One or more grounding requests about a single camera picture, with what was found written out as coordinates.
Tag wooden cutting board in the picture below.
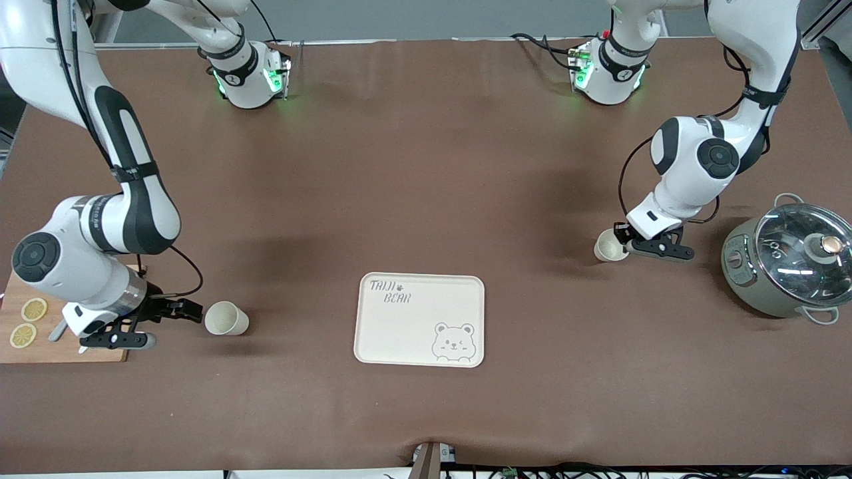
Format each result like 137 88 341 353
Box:
0 265 147 364

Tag cream bear print tray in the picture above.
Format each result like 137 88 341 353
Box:
353 272 486 369

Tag glass pot lid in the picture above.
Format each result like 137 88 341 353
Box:
754 203 852 309

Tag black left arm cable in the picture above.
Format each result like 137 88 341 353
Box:
617 0 799 231

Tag brown table mat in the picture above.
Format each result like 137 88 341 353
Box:
0 37 852 475

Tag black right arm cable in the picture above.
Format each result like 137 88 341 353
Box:
52 0 204 298

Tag black left base cables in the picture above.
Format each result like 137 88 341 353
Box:
509 32 588 71

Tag grey-green cooking pot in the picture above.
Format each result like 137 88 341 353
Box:
721 193 852 326

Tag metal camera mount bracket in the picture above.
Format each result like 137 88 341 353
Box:
411 441 458 479

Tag black right base cable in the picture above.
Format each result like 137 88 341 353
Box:
250 0 280 45

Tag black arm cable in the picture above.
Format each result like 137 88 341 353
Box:
52 0 204 298
617 0 799 231

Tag aluminium frame profile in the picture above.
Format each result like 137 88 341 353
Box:
799 0 852 51

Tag white IKEA cup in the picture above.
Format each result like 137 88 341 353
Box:
204 301 250 337
593 229 630 263

